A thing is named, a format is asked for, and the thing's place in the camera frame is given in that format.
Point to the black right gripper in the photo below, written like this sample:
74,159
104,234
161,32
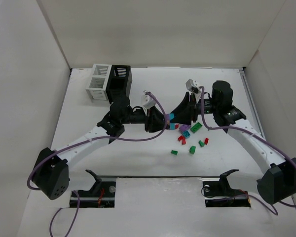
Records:
193,109

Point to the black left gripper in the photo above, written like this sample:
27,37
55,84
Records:
149,120

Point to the purple butterfly lego brick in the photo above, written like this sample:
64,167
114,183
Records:
167,119

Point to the purple round lego brick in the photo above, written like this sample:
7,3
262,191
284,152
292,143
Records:
184,128

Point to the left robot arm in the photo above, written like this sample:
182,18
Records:
51,170

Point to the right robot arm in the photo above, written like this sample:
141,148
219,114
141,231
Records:
279,171

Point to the green flat lego plate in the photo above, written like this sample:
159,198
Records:
196,127

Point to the teal square lego brick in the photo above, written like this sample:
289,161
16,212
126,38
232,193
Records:
186,134

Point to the green slope lego piece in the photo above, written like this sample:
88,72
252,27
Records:
201,143

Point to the green stepped lego brick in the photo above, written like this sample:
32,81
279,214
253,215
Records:
192,150

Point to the black slatted container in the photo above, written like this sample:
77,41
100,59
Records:
119,82

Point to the white slatted container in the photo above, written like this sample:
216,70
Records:
97,82

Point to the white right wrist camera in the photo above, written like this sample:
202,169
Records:
195,88

